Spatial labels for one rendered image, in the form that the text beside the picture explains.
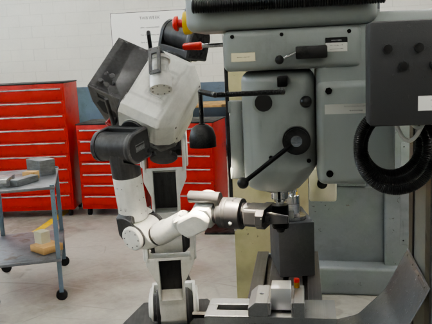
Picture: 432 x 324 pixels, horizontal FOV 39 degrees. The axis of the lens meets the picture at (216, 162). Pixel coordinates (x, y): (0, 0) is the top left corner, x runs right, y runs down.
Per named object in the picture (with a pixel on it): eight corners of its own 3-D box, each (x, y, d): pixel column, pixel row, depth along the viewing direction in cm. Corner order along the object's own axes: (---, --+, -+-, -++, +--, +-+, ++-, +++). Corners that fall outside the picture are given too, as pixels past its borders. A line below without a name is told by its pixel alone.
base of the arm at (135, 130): (99, 171, 192) (84, 143, 186) (119, 146, 201) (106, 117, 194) (137, 175, 185) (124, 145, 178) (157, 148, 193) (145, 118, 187)
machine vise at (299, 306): (204, 342, 163) (201, 303, 161) (211, 319, 178) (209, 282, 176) (338, 346, 158) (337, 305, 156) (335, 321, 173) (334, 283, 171)
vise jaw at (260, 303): (247, 316, 161) (247, 302, 161) (251, 297, 173) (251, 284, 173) (270, 317, 161) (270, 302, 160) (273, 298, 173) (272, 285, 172)
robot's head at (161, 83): (151, 99, 186) (148, 84, 178) (150, 70, 190) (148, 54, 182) (173, 98, 187) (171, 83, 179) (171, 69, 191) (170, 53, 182)
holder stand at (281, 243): (279, 278, 207) (278, 220, 204) (270, 256, 229) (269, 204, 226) (315, 275, 208) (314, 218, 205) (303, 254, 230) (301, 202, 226)
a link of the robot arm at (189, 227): (211, 228, 173) (180, 243, 181) (222, 207, 180) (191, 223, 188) (197, 212, 171) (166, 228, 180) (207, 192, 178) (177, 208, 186)
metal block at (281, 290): (271, 310, 164) (270, 288, 163) (272, 301, 169) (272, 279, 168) (291, 310, 163) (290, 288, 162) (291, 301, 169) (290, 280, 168)
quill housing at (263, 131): (242, 197, 159) (238, 71, 154) (249, 180, 179) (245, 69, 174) (317, 195, 157) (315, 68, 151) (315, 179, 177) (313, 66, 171)
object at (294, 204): (283, 213, 211) (283, 197, 210) (295, 211, 213) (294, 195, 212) (290, 216, 207) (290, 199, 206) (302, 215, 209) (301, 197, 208)
